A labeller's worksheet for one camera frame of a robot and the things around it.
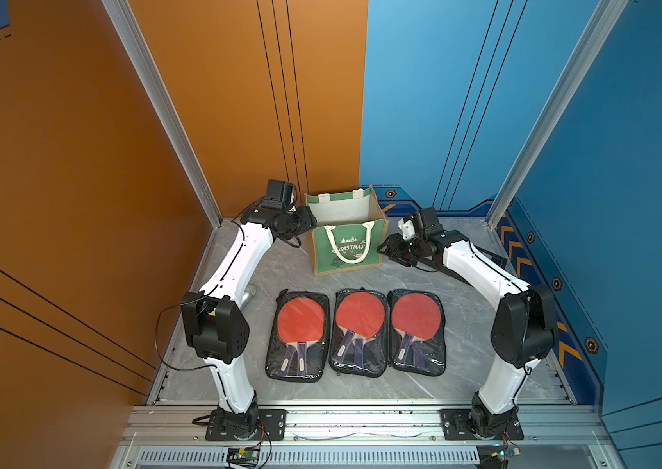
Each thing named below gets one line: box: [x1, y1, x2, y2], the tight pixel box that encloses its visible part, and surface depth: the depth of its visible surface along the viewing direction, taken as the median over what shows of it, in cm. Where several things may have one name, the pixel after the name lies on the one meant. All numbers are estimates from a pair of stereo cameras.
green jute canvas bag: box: [304, 184, 389, 277], surface depth 97 cm
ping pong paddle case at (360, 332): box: [330, 287, 389, 379], surface depth 89 cm
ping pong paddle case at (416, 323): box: [387, 288, 447, 377], surface depth 88 cm
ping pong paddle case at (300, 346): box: [265, 288, 331, 384], surface depth 86 cm
